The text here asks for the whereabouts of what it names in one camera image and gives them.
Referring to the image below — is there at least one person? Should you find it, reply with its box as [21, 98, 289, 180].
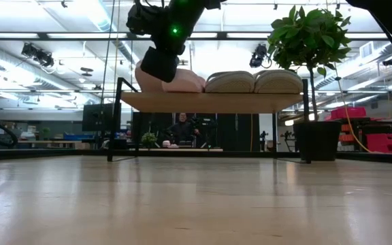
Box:
[165, 112, 200, 148]

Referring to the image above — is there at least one grey rubber slide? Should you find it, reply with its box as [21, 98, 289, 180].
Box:
[253, 69, 304, 95]
[205, 70, 256, 94]

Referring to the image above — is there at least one black ceiling spotlight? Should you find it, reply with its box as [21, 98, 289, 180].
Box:
[20, 42, 55, 68]
[248, 43, 272, 69]

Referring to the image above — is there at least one wooden shelf black metal frame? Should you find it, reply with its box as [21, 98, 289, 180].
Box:
[106, 77, 312, 164]

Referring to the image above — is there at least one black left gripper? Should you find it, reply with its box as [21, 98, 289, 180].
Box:
[140, 46, 180, 83]

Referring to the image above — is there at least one red plastic bin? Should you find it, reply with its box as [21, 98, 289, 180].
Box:
[365, 133, 392, 154]

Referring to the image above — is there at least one black computer monitor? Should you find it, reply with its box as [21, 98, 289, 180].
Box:
[82, 103, 115, 133]

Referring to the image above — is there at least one orange hanging cable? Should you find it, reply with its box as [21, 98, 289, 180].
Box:
[337, 76, 374, 154]

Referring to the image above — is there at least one red plastic crate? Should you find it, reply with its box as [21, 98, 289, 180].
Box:
[329, 106, 368, 121]

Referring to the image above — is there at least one green potted plant black pot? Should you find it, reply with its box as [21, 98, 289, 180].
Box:
[267, 5, 353, 163]

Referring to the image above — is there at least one small green background plant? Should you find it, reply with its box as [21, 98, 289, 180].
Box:
[140, 131, 159, 149]

